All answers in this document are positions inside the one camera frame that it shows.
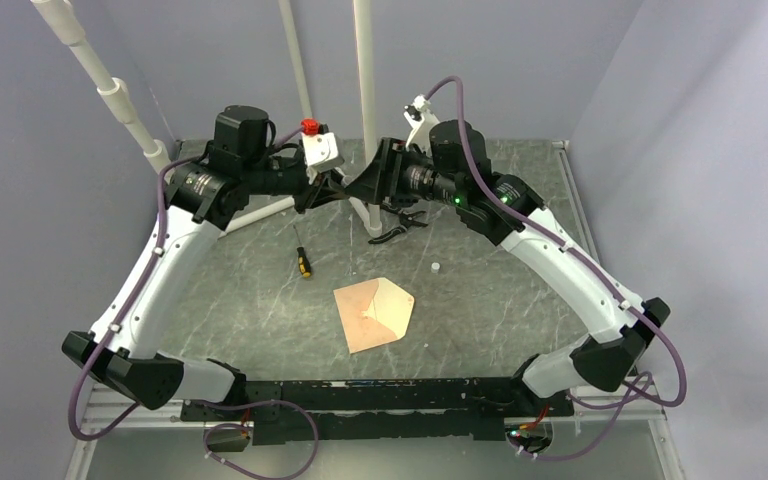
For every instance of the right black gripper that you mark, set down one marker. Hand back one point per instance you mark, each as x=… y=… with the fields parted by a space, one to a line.
x=383 y=179

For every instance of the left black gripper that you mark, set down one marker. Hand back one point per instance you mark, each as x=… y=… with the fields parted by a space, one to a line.
x=324 y=188

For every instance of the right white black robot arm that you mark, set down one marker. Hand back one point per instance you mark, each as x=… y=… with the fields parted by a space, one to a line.
x=455 y=170

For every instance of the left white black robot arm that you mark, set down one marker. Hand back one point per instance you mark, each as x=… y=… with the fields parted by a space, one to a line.
x=196 y=204

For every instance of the black grey pliers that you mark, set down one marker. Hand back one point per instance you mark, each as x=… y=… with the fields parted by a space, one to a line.
x=406 y=221

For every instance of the yellow black screwdriver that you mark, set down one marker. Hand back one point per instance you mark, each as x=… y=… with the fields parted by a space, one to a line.
x=304 y=264

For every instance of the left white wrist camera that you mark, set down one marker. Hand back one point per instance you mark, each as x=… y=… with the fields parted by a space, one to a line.
x=322 y=148

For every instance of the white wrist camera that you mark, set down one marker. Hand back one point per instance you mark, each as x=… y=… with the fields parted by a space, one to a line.
x=421 y=119
x=322 y=148

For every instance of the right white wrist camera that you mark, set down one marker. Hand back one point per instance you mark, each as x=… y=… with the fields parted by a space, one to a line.
x=421 y=119

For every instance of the white PVC pipe frame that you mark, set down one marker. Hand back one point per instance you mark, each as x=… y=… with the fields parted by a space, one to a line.
x=270 y=169

